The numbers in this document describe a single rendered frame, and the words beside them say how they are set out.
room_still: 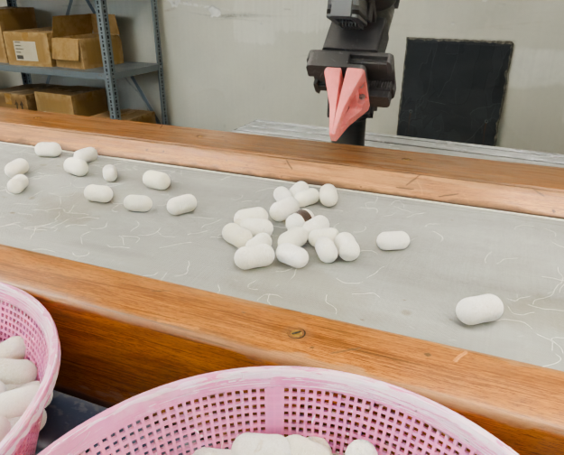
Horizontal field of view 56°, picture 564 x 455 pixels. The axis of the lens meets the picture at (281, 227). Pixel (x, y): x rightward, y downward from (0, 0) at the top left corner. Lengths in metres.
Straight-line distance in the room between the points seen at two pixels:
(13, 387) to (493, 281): 0.37
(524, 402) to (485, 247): 0.24
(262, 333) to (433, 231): 0.27
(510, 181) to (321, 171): 0.22
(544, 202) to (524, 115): 1.93
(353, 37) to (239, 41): 2.26
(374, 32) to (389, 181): 0.17
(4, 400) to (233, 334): 0.14
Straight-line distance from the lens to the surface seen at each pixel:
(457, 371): 0.34
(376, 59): 0.65
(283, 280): 0.46
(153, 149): 0.78
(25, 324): 0.42
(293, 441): 0.31
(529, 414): 0.32
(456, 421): 0.30
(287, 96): 2.82
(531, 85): 2.54
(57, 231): 0.59
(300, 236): 0.50
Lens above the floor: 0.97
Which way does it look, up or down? 25 degrees down
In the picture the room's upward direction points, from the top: straight up
